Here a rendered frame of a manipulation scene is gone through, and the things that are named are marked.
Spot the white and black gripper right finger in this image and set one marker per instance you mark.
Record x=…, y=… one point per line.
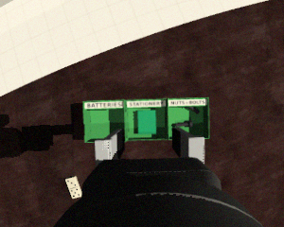
x=187, y=145

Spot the green three-compartment bin rack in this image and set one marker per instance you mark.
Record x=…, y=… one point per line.
x=100, y=123

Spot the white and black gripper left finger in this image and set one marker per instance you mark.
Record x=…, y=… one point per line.
x=111, y=147

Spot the white domino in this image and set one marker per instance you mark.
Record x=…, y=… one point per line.
x=73, y=187

